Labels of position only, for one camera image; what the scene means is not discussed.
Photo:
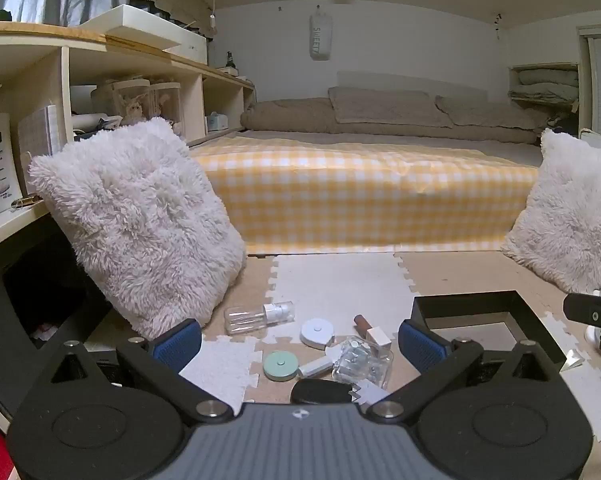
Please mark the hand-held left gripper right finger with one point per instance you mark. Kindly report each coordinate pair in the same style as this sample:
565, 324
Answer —
420, 350

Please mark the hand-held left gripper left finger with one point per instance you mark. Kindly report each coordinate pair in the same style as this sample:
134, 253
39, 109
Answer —
178, 347

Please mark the brown lipstick with white cap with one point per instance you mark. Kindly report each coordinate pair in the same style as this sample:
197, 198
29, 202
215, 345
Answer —
373, 332

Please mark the black cardboard box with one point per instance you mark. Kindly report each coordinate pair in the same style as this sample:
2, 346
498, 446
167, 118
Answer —
463, 310

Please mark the clear spray bottle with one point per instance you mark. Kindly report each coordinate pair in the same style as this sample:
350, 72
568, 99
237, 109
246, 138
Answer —
253, 317

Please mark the mint green round tape measure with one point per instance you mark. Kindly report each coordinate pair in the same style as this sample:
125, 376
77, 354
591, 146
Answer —
280, 365

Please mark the white round tape measure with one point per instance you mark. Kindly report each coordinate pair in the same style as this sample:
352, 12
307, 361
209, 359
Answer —
316, 332

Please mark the black oval case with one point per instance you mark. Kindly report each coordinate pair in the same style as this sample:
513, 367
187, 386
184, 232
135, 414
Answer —
320, 391

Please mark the white foam puzzle mat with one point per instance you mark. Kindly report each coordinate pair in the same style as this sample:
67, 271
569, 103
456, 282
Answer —
340, 285
220, 370

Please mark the torn white foam mat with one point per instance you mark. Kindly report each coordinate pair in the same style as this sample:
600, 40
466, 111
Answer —
580, 385

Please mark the white fluffy pillow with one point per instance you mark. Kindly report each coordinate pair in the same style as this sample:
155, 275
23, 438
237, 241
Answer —
570, 215
140, 220

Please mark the yellow gingham bed cover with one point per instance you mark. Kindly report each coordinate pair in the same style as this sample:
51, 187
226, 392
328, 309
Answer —
360, 200

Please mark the white cabinet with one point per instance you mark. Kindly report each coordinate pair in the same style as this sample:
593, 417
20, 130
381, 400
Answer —
600, 141

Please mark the black storage bin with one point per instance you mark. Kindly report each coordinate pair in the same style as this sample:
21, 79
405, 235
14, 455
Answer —
0, 320

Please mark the gold clip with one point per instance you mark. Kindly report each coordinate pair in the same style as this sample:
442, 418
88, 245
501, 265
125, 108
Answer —
28, 201

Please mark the brown bed pillow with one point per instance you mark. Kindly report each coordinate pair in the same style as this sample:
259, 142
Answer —
485, 112
385, 105

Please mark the stack of folded blankets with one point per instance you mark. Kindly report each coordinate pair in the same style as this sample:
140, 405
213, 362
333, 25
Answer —
545, 85

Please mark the tissue box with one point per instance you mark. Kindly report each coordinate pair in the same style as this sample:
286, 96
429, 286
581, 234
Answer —
216, 122

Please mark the clear storage jar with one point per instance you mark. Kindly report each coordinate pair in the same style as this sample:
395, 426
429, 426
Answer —
165, 102
128, 100

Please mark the checked paper box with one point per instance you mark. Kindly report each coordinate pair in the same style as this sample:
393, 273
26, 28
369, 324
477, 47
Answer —
40, 135

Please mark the brown duvet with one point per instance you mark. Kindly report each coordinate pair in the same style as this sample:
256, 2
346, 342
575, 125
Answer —
290, 117

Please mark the white headboard panel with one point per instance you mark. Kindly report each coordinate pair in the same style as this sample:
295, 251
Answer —
410, 80

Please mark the green glass bottle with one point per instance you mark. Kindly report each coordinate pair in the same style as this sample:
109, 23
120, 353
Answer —
229, 60

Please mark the wooden shelf unit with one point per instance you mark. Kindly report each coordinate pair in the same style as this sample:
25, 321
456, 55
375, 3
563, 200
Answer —
40, 65

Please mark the white flat board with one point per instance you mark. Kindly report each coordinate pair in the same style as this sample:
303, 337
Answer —
145, 27

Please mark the hanging white bag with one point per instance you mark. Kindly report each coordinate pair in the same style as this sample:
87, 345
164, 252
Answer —
321, 35

